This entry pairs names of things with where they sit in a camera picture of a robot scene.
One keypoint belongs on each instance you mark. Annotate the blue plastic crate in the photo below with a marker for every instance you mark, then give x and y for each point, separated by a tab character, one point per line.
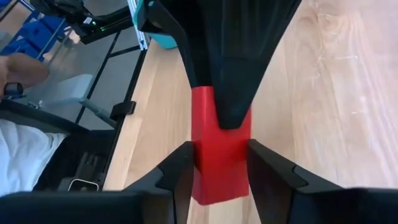
37	34

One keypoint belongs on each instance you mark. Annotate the person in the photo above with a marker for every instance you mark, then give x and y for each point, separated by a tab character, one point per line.
25	155

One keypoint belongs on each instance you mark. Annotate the silver aluminium extrusion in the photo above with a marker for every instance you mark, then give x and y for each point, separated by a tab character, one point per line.
140	34

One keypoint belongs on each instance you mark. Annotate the black handheld object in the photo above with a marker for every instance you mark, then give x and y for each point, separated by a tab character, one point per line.
13	89

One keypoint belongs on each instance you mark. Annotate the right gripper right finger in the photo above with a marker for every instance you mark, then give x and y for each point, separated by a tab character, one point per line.
267	177

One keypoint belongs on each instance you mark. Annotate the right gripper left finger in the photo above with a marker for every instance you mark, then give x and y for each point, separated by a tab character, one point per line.
180	174

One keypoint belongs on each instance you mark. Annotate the black aluminium table frame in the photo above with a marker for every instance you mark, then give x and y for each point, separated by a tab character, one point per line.
124	110

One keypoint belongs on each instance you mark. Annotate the grey box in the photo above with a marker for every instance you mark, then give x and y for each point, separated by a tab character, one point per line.
71	88

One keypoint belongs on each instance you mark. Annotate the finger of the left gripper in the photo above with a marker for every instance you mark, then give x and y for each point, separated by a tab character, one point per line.
242	46
189	31

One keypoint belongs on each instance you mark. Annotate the red long block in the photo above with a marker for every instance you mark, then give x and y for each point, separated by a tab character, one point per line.
217	168

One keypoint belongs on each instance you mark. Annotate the smartphone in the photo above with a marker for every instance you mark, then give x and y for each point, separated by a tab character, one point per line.
83	185

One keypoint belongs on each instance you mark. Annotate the teal plastic bin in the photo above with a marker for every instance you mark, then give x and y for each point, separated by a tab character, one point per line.
168	42

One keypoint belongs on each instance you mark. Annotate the person's hand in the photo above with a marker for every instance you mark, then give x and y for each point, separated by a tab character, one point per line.
21	70

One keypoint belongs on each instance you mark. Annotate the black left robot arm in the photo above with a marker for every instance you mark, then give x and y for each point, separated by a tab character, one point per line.
93	25

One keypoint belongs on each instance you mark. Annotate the grey metal tube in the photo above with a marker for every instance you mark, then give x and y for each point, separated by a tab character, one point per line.
99	112

